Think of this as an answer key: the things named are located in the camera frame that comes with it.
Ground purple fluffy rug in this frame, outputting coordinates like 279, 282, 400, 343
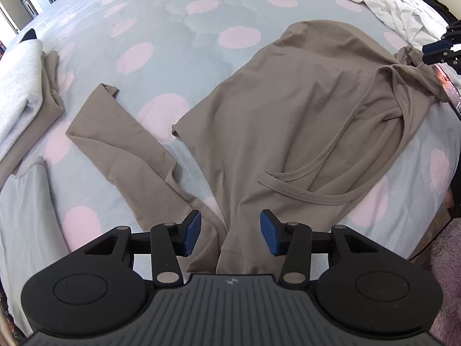
407, 216, 461, 346

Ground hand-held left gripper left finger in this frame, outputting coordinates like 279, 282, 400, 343
84, 210, 201, 285

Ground folded khaki cloth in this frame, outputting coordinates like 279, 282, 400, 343
0, 51, 65, 179

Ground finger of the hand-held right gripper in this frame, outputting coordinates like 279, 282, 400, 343
423, 22, 461, 53
424, 52, 461, 66

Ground black cloth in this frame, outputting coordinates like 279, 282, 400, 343
385, 0, 461, 33

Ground white crumpled clothes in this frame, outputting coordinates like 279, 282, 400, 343
294, 0, 451, 49

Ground folded pale grey shirt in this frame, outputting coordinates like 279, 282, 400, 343
0, 157, 71, 336

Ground grey pink-dotted blanket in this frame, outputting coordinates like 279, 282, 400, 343
0, 0, 456, 336

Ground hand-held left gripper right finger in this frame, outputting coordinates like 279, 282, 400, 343
260, 209, 379, 285

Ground taupe long-sleeve shirt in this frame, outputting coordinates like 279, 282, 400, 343
65, 20, 451, 274

